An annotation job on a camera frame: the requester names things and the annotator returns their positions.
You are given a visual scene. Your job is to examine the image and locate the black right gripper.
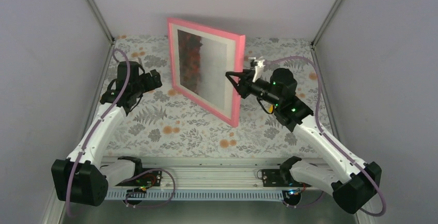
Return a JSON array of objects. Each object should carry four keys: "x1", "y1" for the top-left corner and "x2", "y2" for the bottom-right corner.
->
[{"x1": 226, "y1": 69, "x2": 281, "y2": 106}]

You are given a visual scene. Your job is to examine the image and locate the pink wooden photo frame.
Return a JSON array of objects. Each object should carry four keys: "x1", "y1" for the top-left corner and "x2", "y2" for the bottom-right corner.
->
[{"x1": 167, "y1": 18, "x2": 246, "y2": 129}]

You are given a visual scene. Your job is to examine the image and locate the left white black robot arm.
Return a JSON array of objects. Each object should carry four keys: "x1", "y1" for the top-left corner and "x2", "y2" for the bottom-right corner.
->
[{"x1": 51, "y1": 61, "x2": 162, "y2": 206}]

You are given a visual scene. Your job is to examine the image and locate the aluminium mounting rail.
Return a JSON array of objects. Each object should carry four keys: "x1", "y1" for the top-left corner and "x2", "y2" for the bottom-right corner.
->
[{"x1": 99, "y1": 162, "x2": 329, "y2": 190}]

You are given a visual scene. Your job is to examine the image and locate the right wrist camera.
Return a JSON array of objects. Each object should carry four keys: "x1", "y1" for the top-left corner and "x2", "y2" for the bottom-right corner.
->
[{"x1": 248, "y1": 56, "x2": 265, "y2": 83}]

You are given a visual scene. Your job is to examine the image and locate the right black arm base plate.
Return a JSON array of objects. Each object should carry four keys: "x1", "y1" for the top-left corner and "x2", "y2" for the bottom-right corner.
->
[{"x1": 255, "y1": 169, "x2": 311, "y2": 188}]

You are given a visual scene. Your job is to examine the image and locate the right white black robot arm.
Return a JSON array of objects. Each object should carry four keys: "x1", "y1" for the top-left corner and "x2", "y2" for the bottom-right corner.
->
[{"x1": 225, "y1": 68, "x2": 382, "y2": 214}]

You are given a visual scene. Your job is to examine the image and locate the floral patterned table mat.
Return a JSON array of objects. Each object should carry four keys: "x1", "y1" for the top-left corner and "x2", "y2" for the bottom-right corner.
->
[{"x1": 103, "y1": 35, "x2": 321, "y2": 158}]

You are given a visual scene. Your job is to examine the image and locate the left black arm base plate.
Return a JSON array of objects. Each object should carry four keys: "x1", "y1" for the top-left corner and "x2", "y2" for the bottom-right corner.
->
[{"x1": 116, "y1": 169, "x2": 163, "y2": 188}]

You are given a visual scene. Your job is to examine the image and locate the autumn forest photo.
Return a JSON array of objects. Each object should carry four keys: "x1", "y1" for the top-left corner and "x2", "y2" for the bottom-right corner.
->
[{"x1": 178, "y1": 30, "x2": 227, "y2": 109}]

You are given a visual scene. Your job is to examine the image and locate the grey slotted cable duct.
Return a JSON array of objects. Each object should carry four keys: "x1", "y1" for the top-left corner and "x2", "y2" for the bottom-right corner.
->
[{"x1": 104, "y1": 189, "x2": 285, "y2": 202}]

